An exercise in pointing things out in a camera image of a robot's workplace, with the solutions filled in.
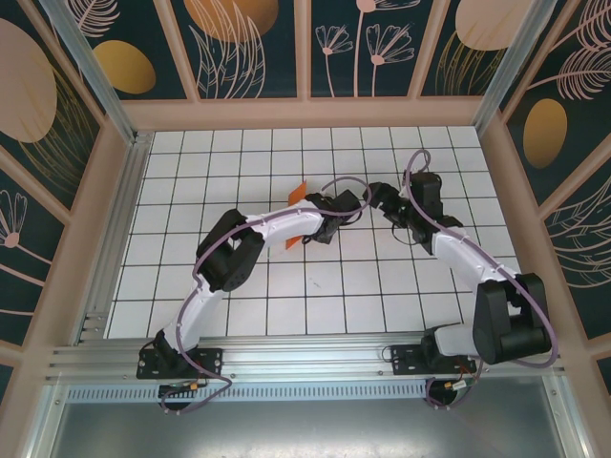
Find perforated metal cable duct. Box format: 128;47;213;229
66;385;550;405

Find orange square paper sheet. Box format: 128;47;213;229
284;179;310;251

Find grey metal sheet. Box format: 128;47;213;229
35;400;581;458

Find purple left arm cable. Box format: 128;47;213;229
159;177;374;416

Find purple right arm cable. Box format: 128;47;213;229
403;150;560;411

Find aluminium corner post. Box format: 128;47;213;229
37;0;139;144
474;0;558;137

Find aluminium frame bar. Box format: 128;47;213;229
543;376;598;458
18;381;73;458

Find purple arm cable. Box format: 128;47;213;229
159;177;374;416
403;150;560;411

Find long aluminium mounting rail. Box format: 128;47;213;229
45;336;567;383

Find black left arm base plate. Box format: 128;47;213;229
136;346;225;382

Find aluminium side rail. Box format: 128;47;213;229
74;131;154;344

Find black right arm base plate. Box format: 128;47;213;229
390;343;477;378

